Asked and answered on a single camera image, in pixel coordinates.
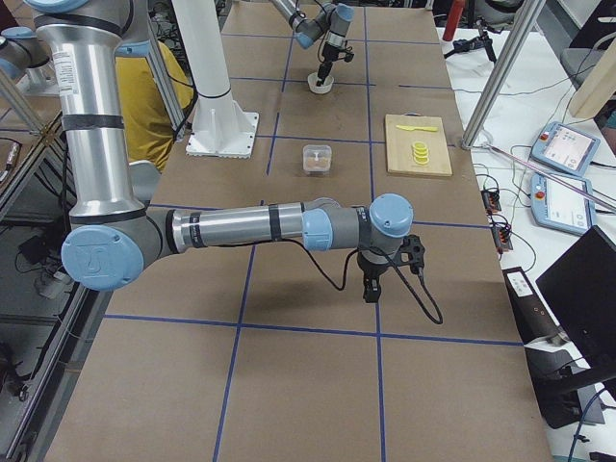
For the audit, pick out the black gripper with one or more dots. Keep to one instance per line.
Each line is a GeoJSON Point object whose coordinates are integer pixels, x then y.
{"type": "Point", "coordinates": [329, 50]}
{"type": "Point", "coordinates": [370, 266]}

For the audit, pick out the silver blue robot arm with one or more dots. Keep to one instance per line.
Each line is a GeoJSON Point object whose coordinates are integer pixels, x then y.
{"type": "Point", "coordinates": [331, 24]}
{"type": "Point", "coordinates": [114, 238]}

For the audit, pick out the clear plastic egg box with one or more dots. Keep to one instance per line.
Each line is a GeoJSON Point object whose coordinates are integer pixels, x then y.
{"type": "Point", "coordinates": [317, 153]}

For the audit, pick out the black electronics box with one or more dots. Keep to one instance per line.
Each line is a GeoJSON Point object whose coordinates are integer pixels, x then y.
{"type": "Point", "coordinates": [532, 317]}

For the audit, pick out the white ceramic bowl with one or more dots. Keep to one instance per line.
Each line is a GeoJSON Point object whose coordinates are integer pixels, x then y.
{"type": "Point", "coordinates": [318, 85]}

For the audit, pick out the bamboo cutting board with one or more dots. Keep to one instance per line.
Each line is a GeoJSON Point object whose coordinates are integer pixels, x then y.
{"type": "Point", "coordinates": [399, 146]}

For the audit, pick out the yellow plastic knife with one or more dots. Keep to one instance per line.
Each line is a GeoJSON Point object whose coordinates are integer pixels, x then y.
{"type": "Point", "coordinates": [411, 128]}

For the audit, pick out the black tripod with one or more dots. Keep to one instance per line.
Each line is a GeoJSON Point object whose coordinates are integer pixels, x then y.
{"type": "Point", "coordinates": [482, 41]}

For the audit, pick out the small circuit board lower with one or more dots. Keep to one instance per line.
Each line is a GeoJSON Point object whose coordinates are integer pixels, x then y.
{"type": "Point", "coordinates": [501, 233]}

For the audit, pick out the small circuit board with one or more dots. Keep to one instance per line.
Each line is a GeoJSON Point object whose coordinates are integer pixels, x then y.
{"type": "Point", "coordinates": [501, 233]}
{"type": "Point", "coordinates": [491, 200]}

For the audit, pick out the small circuit board upper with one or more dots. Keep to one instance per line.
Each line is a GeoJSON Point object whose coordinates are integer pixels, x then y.
{"type": "Point", "coordinates": [491, 200]}

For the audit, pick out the person in yellow shirt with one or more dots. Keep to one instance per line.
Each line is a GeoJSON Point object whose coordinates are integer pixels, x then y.
{"type": "Point", "coordinates": [148, 130]}

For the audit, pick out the near blue teach pendant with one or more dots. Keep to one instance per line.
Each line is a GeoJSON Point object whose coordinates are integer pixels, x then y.
{"type": "Point", "coordinates": [557, 207]}

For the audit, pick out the blue teach pendant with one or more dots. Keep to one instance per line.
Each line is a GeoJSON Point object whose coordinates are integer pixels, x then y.
{"type": "Point", "coordinates": [557, 207]}
{"type": "Point", "coordinates": [564, 148]}

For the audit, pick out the black monitor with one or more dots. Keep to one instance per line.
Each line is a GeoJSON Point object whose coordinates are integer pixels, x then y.
{"type": "Point", "coordinates": [579, 288]}

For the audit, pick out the far blue teach pendant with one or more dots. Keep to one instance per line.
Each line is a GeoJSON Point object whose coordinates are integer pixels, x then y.
{"type": "Point", "coordinates": [564, 148]}

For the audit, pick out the long metal grabber stick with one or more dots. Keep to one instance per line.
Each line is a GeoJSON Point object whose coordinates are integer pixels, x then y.
{"type": "Point", "coordinates": [587, 195]}

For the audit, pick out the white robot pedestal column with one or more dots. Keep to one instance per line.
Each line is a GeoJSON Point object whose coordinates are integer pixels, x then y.
{"type": "Point", "coordinates": [220, 127]}

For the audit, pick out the aluminium frame post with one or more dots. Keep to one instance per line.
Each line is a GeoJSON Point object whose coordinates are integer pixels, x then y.
{"type": "Point", "coordinates": [526, 18]}

